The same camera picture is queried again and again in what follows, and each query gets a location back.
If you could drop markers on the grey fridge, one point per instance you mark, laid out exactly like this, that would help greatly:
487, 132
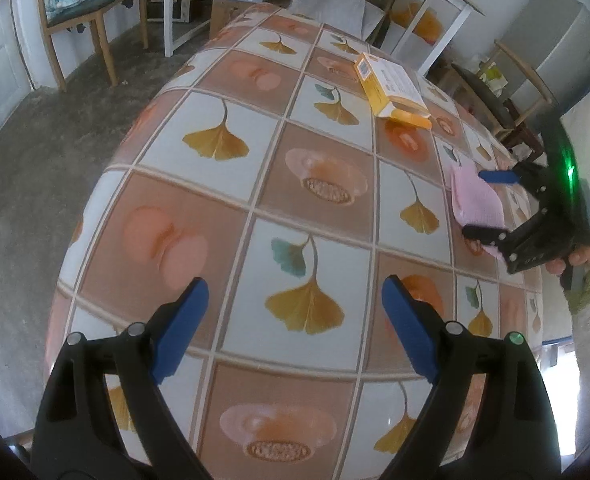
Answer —
560, 45

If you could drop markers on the green and white packets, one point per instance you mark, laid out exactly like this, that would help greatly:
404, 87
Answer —
492, 72

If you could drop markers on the pink cloth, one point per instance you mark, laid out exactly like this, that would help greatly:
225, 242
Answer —
475, 200

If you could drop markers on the wooden chair with floral cushion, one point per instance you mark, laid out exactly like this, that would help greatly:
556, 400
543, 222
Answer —
95, 7

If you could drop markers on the yellow cardboard box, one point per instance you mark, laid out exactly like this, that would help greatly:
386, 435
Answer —
390, 85

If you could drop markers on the light wooden chair dark seat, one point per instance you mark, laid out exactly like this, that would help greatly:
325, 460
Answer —
480, 92

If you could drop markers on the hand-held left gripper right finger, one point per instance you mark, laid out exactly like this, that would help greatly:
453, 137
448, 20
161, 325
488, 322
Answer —
410, 330

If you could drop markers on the yellow plastic bag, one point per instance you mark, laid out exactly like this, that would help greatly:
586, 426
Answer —
422, 22

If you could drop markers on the white side table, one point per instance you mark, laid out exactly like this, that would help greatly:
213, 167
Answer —
169, 10

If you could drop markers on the ginkgo leaf patterned tablecloth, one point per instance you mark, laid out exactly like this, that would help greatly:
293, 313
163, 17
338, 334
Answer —
325, 170

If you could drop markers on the white sack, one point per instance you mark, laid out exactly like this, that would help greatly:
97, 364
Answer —
335, 2

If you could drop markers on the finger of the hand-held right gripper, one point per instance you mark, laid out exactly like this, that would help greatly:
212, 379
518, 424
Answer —
500, 176
485, 234

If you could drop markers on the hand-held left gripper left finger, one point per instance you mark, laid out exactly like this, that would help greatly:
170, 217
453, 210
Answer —
182, 330

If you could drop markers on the person's right hand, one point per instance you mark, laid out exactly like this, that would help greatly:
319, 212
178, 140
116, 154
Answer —
582, 257

